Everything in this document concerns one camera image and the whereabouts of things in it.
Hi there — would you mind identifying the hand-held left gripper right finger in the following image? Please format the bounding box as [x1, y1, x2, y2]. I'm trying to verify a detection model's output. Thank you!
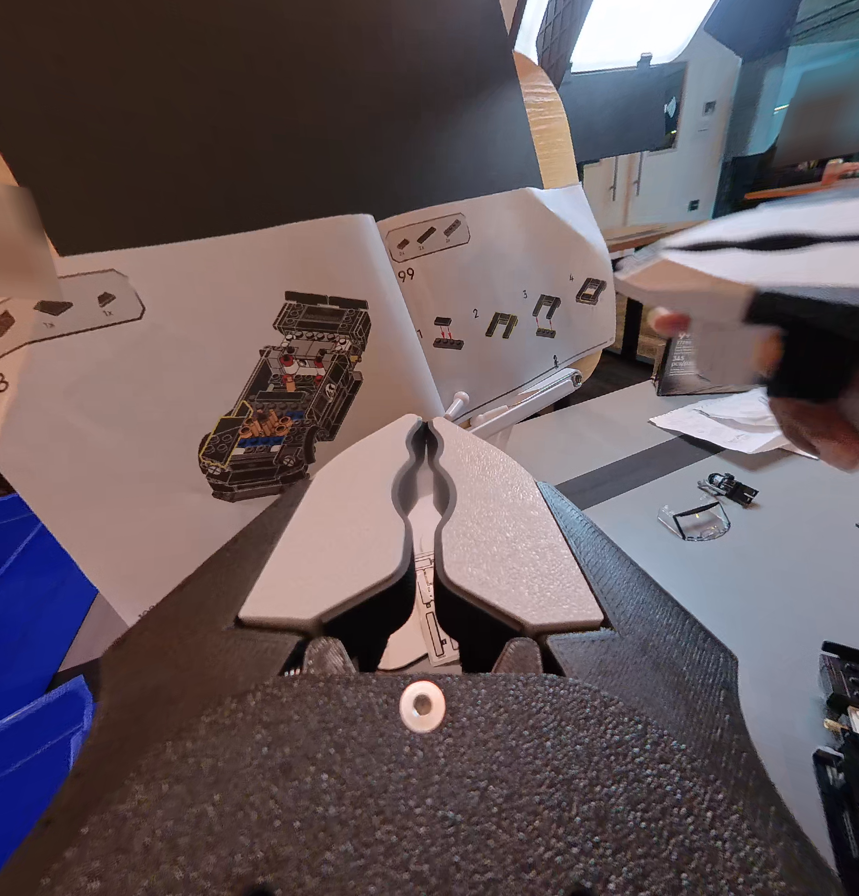
[427, 416, 607, 659]

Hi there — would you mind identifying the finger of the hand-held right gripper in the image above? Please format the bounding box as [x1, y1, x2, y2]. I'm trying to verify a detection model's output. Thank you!
[613, 240, 859, 310]
[667, 192, 859, 252]

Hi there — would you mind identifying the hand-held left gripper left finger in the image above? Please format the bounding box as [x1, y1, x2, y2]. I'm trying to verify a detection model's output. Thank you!
[238, 416, 430, 659]

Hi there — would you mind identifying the lego instruction booklet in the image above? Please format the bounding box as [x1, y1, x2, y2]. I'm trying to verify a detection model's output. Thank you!
[0, 182, 621, 674]

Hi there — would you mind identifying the lego car model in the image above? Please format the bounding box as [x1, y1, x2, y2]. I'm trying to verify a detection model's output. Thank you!
[811, 640, 859, 872]

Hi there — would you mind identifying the lego set box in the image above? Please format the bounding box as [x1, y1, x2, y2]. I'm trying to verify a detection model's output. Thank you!
[651, 331, 712, 399]

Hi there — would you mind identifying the small black lego assembly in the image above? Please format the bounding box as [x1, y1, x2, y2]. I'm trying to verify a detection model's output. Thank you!
[697, 471, 761, 509]

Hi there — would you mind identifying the clear lego windshield piece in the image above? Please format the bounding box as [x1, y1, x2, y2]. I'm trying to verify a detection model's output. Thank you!
[657, 500, 734, 544]

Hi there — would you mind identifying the crumpled white paper bag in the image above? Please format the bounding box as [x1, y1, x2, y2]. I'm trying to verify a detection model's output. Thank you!
[648, 387, 824, 457]

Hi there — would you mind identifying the white stand rod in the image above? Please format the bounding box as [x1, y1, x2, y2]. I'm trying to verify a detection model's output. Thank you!
[443, 366, 586, 434]

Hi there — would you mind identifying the black monitor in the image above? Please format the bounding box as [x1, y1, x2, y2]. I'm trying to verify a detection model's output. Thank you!
[557, 62, 688, 163]

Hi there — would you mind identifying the wooden stand board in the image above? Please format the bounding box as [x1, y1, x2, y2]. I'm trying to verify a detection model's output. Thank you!
[513, 48, 584, 191]

